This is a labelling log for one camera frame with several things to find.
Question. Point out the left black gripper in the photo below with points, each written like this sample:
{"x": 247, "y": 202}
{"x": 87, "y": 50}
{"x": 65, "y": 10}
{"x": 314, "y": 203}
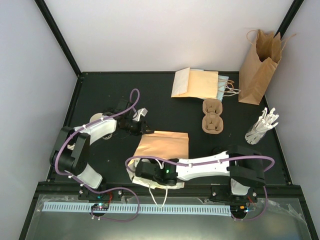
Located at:
{"x": 142, "y": 128}

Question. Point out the orange paper bag white handles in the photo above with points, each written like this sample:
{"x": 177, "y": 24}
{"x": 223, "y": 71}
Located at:
{"x": 163, "y": 145}

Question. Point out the white paper cup stack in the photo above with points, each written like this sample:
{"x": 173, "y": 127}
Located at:
{"x": 95, "y": 117}

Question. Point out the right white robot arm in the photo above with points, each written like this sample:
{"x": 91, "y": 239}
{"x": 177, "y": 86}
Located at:
{"x": 242, "y": 166}

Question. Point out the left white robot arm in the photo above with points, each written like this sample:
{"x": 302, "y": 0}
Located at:
{"x": 71, "y": 150}

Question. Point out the left black lid stack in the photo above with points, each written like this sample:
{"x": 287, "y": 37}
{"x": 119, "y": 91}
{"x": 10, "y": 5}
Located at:
{"x": 108, "y": 110}

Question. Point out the black lid stack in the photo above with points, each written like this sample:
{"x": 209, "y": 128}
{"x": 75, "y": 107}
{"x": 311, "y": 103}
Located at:
{"x": 218, "y": 150}
{"x": 108, "y": 110}

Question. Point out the tan flat paper bag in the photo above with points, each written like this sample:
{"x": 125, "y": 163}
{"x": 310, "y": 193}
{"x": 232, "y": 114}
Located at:
{"x": 183, "y": 87}

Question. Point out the right black lid stack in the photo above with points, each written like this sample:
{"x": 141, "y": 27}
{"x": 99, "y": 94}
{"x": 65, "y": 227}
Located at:
{"x": 218, "y": 150}

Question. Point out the light blue flat paper bag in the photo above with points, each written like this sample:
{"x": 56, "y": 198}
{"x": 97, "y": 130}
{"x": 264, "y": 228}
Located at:
{"x": 210, "y": 85}

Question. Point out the white stirrer bundle in cup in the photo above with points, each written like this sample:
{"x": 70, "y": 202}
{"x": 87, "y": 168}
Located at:
{"x": 267, "y": 121}

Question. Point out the standing brown paper bag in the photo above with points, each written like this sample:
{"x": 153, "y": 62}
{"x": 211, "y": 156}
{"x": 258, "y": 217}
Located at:
{"x": 259, "y": 66}

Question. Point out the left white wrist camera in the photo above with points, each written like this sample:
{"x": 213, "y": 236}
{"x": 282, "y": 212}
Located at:
{"x": 139, "y": 114}

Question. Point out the light blue cable duct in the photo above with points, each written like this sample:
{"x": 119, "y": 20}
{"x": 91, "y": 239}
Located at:
{"x": 120, "y": 208}

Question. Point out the left black frame post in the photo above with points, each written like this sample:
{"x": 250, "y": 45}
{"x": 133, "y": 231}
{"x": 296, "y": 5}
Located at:
{"x": 46, "y": 13}

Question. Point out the black frame post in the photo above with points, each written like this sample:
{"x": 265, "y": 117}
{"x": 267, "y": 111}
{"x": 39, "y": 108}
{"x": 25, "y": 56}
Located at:
{"x": 289, "y": 16}
{"x": 46, "y": 13}

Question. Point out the right black frame post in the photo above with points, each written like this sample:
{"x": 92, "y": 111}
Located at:
{"x": 289, "y": 16}

